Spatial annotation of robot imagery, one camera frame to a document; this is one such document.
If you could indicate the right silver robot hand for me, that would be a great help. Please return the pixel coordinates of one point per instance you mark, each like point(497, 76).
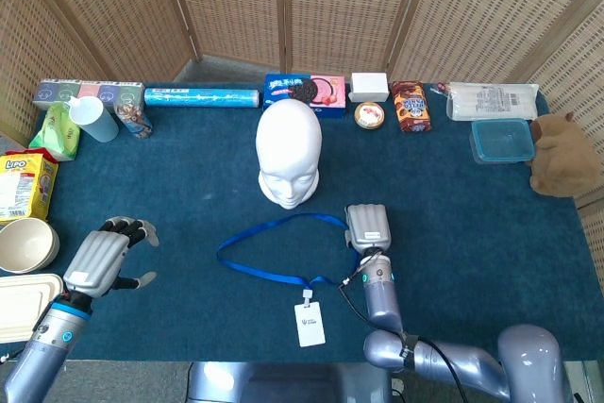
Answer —
point(368, 228)

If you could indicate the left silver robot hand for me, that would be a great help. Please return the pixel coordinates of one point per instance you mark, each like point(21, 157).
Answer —
point(94, 256)

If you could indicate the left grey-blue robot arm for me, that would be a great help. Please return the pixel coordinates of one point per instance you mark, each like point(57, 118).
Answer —
point(38, 360)

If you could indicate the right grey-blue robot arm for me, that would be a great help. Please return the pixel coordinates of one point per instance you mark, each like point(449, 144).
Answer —
point(382, 299)

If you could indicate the beige bowl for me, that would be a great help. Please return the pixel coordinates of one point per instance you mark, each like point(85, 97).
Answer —
point(26, 245)

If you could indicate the beige lunch box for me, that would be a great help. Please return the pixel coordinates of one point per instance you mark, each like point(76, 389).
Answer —
point(26, 306)

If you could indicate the yellow snack bag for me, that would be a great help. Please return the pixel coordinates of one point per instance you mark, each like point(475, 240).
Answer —
point(23, 186)

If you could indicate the white foam mannequin head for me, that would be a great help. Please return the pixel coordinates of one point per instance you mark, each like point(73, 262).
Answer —
point(289, 148)

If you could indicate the round yellow tin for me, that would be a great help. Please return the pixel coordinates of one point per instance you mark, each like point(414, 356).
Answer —
point(369, 115)

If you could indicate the dark blue tablecloth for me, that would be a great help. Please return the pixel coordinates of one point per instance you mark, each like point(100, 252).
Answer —
point(189, 176)

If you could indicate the brown cookie packet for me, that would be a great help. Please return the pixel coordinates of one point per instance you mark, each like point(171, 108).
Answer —
point(411, 108)

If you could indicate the green tissue pack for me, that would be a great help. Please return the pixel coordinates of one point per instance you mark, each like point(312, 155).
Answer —
point(54, 131)

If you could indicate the light blue paper cup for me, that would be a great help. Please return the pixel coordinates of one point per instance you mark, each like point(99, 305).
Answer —
point(96, 122)

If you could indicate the clear jar biscuit sticks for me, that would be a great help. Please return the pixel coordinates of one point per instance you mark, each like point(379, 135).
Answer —
point(134, 122)

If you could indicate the small white box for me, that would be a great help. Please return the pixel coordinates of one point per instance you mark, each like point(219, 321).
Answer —
point(369, 87)

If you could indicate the blue pink cookie box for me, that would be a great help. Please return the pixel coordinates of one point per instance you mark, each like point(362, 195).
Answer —
point(302, 87)

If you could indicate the small red white packet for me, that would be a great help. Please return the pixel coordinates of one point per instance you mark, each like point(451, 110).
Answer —
point(442, 88)

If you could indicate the clear container blue lid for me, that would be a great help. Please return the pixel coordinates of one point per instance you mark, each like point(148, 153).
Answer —
point(501, 141)

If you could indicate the pastel tissue multipack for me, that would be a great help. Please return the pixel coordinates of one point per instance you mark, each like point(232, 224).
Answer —
point(89, 90)

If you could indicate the white wipes packet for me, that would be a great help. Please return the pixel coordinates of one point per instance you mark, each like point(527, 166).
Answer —
point(491, 101)

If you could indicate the grey robot torso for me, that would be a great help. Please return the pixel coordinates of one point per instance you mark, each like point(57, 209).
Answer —
point(283, 384)

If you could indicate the blue cling film roll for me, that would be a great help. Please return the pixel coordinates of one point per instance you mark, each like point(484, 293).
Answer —
point(203, 97)

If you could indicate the brown plush toy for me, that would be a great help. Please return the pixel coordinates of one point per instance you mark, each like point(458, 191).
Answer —
point(564, 157)

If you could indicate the wicker folding screen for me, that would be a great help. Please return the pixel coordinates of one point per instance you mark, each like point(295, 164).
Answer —
point(330, 6)

